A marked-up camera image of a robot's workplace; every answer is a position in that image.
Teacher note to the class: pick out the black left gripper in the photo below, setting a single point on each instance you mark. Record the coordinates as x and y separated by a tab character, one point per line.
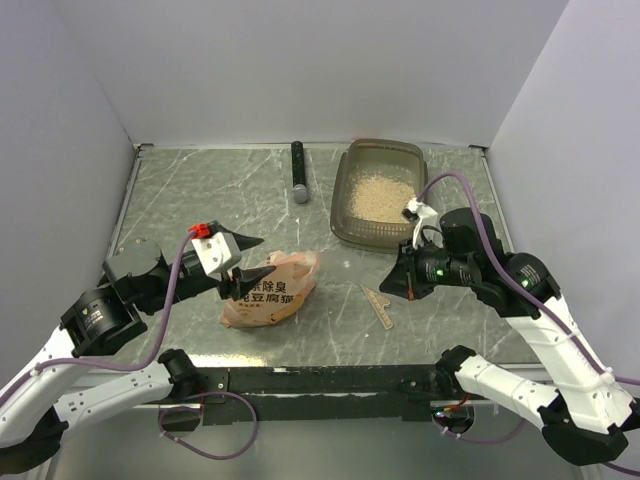
245	282

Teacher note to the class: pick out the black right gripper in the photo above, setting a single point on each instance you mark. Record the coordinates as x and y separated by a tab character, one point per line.
404	278

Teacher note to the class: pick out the orange cat litter bag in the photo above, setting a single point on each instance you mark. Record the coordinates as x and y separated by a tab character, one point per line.
276	297

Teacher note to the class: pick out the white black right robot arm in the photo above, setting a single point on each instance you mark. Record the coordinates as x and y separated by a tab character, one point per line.
584	413

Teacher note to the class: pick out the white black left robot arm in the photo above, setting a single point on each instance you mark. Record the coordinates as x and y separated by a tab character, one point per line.
105	355

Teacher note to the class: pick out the beige clean litter pile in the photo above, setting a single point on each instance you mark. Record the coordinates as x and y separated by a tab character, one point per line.
378	198

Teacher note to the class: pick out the black microphone with grey head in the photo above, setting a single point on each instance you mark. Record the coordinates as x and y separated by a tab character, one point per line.
300	193

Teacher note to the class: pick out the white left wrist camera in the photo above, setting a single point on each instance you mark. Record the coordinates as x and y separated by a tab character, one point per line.
216	247

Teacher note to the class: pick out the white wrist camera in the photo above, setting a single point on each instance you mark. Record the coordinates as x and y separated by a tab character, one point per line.
216	247
423	219

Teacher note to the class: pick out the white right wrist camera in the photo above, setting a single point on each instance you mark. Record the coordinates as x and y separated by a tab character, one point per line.
423	219

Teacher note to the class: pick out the aluminium frame rail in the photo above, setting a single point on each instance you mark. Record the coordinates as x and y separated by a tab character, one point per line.
120	240

